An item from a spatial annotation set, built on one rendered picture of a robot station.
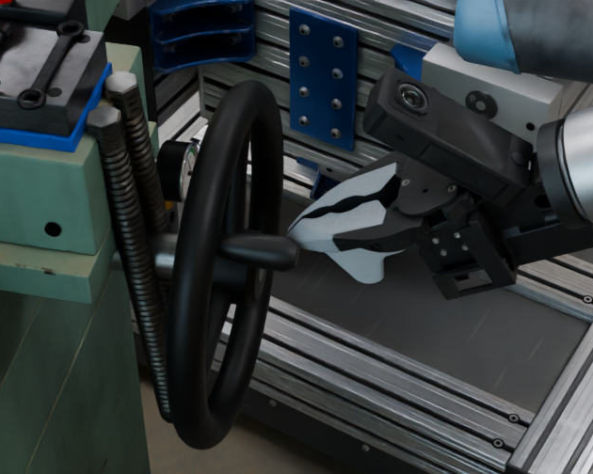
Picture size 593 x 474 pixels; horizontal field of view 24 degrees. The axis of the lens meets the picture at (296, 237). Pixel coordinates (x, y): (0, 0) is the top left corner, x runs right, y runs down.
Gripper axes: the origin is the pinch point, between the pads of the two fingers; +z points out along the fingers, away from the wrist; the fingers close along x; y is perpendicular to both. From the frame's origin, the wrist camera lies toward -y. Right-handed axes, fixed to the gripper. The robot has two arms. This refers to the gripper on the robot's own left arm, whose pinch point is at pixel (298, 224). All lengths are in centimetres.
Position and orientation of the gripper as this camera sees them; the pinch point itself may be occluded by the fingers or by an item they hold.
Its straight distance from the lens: 96.5
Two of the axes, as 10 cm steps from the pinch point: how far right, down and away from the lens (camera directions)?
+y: 5.0, 6.8, 5.4
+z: -8.4, 2.4, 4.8
